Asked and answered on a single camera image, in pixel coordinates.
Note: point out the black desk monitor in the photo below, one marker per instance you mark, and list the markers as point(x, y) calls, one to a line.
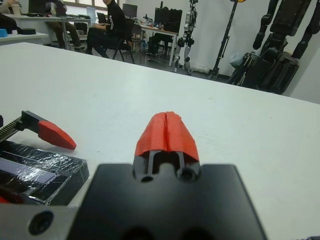
point(175, 16)

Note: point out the black monitor on arm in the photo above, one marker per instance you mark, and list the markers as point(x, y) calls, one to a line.
point(162, 16)

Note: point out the large black humanoid robot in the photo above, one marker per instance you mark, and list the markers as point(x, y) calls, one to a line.
point(287, 17)

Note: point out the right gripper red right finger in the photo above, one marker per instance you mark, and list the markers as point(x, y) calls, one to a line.
point(181, 137)

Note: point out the black camera box lid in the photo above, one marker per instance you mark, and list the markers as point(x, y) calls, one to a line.
point(50, 165)

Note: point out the light blue screen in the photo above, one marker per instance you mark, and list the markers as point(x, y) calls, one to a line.
point(91, 13)

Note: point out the wide dark monitor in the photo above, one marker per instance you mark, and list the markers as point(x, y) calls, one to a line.
point(37, 6)

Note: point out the white side table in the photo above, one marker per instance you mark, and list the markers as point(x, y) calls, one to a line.
point(25, 38)

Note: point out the black office chair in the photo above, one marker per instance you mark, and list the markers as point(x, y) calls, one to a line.
point(128, 30)

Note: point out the black laptop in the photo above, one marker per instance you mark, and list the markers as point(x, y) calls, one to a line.
point(101, 17)

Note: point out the long white office desk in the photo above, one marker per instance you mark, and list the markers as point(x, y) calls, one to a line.
point(32, 22)

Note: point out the person in beige top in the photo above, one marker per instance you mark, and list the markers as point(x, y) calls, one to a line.
point(7, 22)

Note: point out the black hoist stand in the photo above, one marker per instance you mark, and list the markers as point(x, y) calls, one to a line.
point(225, 40)

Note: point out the person in black sweater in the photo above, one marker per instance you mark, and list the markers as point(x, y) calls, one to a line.
point(115, 20)

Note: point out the small dark monitor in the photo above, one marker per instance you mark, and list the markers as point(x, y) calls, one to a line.
point(130, 10)

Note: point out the person in brown trousers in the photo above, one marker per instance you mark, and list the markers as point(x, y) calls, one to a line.
point(72, 32)

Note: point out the white foam roll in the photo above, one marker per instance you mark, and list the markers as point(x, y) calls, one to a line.
point(201, 69)

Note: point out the black bag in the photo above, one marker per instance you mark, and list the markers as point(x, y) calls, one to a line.
point(172, 27)

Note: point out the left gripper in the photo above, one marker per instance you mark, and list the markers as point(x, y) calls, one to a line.
point(11, 128)

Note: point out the white desk with monitors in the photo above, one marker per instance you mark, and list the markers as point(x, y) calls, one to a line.
point(173, 50)

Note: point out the grey mesh chair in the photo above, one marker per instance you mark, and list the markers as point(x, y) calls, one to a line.
point(137, 30)

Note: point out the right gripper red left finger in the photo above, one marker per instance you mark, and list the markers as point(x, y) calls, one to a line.
point(152, 135)

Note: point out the white humanoid robot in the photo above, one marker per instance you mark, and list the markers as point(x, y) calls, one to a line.
point(187, 25)

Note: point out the black folded tripod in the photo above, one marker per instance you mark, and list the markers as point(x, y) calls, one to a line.
point(246, 67)

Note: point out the flat black round case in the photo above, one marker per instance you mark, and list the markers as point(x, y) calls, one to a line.
point(27, 31)

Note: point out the pale plastic bag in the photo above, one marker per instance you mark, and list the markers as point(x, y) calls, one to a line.
point(236, 60)

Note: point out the blue box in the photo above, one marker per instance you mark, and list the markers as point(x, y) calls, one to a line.
point(2, 33)

